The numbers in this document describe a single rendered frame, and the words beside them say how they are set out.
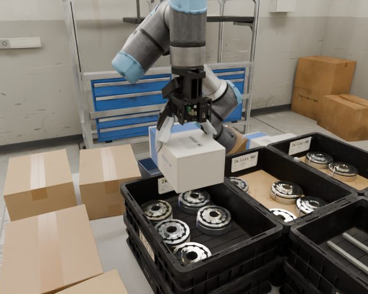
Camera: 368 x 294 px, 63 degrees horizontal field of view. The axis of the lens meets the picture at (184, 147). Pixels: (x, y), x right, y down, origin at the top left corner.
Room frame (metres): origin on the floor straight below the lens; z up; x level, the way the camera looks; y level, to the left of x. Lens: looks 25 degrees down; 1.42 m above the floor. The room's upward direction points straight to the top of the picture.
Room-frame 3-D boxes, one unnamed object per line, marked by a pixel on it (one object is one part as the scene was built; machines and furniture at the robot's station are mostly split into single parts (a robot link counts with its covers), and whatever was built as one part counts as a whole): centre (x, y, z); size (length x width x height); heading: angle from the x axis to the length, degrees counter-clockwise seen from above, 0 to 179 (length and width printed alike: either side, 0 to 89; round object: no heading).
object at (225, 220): (0.73, -0.09, 0.86); 0.10 x 0.10 x 0.01
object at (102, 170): (1.07, 0.31, 0.78); 0.30 x 0.22 x 0.16; 17
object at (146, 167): (1.21, 0.11, 0.74); 0.20 x 0.15 x 0.07; 30
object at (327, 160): (1.12, -0.56, 0.86); 0.10 x 0.10 x 0.01
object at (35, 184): (1.01, 0.56, 0.78); 0.30 x 0.22 x 0.16; 24
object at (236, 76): (2.94, -0.29, 0.60); 0.72 x 0.03 x 0.56; 113
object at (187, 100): (0.66, -0.01, 1.25); 0.09 x 0.08 x 0.12; 23
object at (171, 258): (0.69, -0.03, 0.92); 0.40 x 0.30 x 0.02; 29
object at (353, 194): (0.84, -0.29, 0.92); 0.40 x 0.30 x 0.02; 29
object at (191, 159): (0.68, 0.00, 1.09); 0.20 x 0.12 x 0.09; 23
